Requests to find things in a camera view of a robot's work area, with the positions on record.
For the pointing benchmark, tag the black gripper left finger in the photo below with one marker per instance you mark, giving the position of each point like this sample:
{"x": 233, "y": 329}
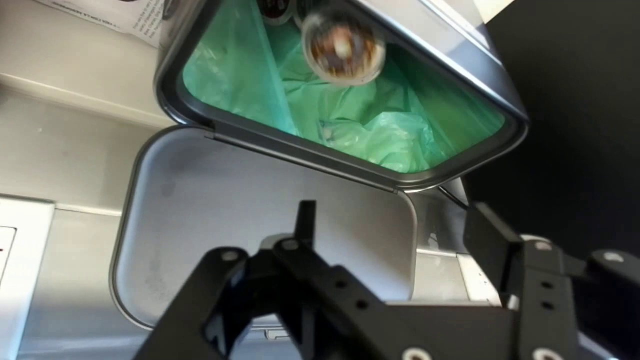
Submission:
{"x": 281, "y": 313}

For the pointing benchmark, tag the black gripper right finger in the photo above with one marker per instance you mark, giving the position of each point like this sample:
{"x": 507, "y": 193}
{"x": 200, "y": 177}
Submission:
{"x": 567, "y": 307}

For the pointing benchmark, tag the silver steel lidded bin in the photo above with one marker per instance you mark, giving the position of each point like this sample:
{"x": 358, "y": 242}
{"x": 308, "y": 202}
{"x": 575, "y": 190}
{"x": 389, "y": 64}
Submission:
{"x": 266, "y": 220}

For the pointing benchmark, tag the coffee pod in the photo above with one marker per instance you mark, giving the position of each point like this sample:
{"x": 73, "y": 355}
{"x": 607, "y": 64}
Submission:
{"x": 342, "y": 46}

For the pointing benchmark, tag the trash bin with green bag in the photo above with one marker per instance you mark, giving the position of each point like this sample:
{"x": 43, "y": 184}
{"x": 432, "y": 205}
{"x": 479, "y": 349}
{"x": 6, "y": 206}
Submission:
{"x": 373, "y": 127}

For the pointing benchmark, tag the black appliance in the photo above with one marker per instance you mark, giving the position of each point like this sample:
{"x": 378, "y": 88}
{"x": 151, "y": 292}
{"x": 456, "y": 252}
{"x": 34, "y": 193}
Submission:
{"x": 586, "y": 133}

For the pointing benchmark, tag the white printed paper sheet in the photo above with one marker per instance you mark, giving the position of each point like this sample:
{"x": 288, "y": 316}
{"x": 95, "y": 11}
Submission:
{"x": 113, "y": 16}

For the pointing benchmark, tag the white wall outlet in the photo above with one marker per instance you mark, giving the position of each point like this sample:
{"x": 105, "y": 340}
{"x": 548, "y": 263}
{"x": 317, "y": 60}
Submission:
{"x": 23, "y": 280}

